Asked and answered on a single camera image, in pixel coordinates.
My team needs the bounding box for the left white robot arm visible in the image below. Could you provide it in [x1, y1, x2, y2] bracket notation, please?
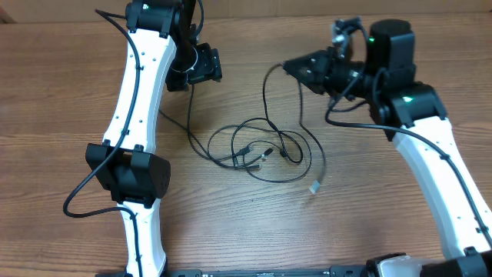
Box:
[85, 1, 222, 276]

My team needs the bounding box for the black multi-head charging cable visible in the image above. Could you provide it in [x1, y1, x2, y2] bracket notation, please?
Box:
[158, 84, 313, 184]

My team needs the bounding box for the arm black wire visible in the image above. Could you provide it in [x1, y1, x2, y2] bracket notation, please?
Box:
[324, 22, 492, 251]
[62, 8, 145, 277]

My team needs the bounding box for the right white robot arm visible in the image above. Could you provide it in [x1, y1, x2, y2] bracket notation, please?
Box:
[283, 18, 491, 276]

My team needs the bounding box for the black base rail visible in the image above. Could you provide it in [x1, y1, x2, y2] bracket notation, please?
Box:
[95, 253, 437, 277]

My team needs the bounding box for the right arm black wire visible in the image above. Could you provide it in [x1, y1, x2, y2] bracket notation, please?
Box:
[324, 22, 492, 251]

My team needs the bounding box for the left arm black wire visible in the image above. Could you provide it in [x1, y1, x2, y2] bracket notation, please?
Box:
[62, 8, 145, 277]

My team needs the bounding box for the black USB cable silver plug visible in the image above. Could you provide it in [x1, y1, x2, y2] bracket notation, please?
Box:
[261, 63, 327, 195]

